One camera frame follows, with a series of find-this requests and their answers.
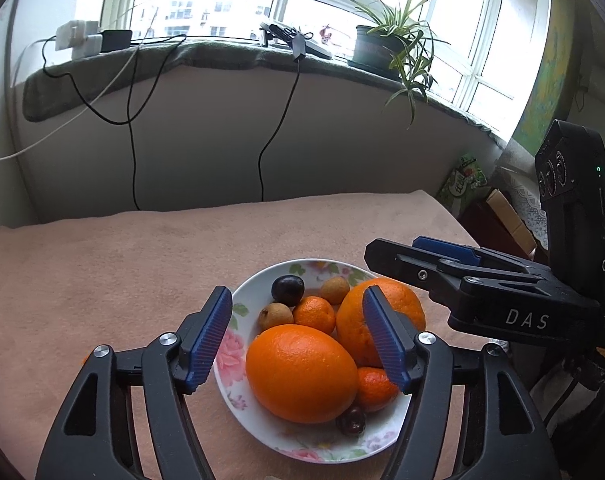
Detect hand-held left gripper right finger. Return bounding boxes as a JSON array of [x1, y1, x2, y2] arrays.
[[362, 285, 563, 480]]

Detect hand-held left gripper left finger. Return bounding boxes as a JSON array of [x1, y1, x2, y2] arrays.
[[35, 286, 233, 480]]

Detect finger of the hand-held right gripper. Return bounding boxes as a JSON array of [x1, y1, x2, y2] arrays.
[[412, 236, 550, 276], [365, 238, 464, 311]]

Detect large orange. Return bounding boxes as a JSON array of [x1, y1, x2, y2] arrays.
[[335, 278, 427, 368], [246, 324, 359, 424]]

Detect small mandarin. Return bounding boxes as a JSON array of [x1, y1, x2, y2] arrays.
[[292, 296, 336, 336], [356, 366, 400, 413]]

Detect brown longan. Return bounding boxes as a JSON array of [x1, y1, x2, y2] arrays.
[[258, 303, 296, 332], [319, 276, 351, 306]]

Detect dark grape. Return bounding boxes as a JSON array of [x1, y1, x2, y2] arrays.
[[335, 406, 367, 436], [271, 275, 305, 307]]

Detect floral white plate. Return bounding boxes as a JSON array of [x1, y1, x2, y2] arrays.
[[213, 259, 423, 463]]

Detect white lace cloth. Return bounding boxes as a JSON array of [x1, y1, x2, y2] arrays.
[[497, 150, 548, 246]]

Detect cardboard box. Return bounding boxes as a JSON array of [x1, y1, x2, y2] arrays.
[[485, 187, 538, 261]]

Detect green snack bag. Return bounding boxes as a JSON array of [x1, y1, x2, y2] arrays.
[[435, 154, 489, 211]]

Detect pink towel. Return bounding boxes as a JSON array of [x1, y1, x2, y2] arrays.
[[0, 189, 483, 480]]

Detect yellow green curtain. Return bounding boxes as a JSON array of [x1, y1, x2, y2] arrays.
[[512, 0, 583, 156]]

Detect green spider plant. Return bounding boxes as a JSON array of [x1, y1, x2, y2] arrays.
[[322, 0, 450, 128]]

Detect dark plant pot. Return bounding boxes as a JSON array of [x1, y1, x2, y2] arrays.
[[352, 25, 408, 68]]

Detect grey windowsill cloth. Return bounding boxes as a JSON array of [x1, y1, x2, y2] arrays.
[[21, 40, 500, 146]]

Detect black power adapter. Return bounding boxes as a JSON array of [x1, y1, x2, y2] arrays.
[[100, 30, 133, 53]]

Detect white charger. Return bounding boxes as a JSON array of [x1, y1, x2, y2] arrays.
[[72, 20, 103, 59], [55, 24, 78, 52]]

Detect black cable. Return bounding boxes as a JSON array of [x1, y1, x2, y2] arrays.
[[41, 35, 188, 211], [258, 55, 302, 202]]

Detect white cable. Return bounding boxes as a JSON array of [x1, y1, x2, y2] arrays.
[[0, 7, 160, 163], [11, 37, 58, 88]]

